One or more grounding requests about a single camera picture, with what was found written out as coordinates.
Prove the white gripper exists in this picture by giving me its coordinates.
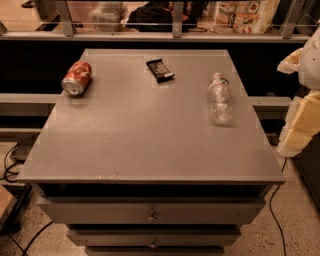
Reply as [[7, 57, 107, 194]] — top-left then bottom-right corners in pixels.
[[277, 29, 320, 157]]

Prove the clear plastic water bottle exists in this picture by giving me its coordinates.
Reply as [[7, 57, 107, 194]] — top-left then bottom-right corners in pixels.
[[207, 73, 233, 125]]

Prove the red coke can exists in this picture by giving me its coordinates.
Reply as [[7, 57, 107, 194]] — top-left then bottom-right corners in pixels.
[[61, 61, 92, 96]]

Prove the metal railing shelf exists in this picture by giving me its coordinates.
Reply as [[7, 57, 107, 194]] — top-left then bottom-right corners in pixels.
[[0, 0, 320, 43]]

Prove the printed snack bag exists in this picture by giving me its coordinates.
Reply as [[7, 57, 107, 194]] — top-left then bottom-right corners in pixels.
[[211, 0, 280, 34]]

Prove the black chocolate bar wrapper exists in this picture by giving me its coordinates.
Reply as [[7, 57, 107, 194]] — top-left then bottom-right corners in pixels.
[[146, 59, 175, 83]]

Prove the grey drawer cabinet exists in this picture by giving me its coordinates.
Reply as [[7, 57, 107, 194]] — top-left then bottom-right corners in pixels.
[[17, 48, 287, 256]]

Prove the black bag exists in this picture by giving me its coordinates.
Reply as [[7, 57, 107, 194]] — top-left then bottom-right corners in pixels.
[[126, 1, 203, 32]]

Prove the clear plastic container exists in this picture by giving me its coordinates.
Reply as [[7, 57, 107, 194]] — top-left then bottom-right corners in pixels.
[[89, 1, 128, 32]]

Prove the bottom grey drawer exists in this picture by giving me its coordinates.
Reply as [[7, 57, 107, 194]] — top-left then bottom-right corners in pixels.
[[85, 247, 224, 256]]

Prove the grey drawer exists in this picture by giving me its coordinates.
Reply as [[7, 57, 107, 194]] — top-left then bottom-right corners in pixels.
[[38, 197, 265, 225], [85, 247, 224, 256], [67, 229, 241, 248]]

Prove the middle grey drawer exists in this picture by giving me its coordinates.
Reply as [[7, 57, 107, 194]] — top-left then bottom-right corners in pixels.
[[67, 229, 241, 248]]

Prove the top grey drawer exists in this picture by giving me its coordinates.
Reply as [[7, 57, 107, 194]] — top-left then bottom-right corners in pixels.
[[38, 197, 265, 225]]

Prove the black cable right floor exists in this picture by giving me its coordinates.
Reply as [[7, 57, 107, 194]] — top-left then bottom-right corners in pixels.
[[268, 157, 289, 256]]

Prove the black cables left floor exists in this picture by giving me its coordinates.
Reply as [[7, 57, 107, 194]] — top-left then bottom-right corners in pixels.
[[0, 133, 54, 256]]

